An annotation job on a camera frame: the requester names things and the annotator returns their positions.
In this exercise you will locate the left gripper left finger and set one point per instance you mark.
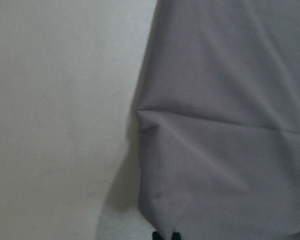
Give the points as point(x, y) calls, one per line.
point(156, 236)

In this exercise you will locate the brown t-shirt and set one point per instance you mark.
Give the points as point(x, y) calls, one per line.
point(220, 121)

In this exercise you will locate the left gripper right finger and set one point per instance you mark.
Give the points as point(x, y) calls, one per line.
point(176, 236)

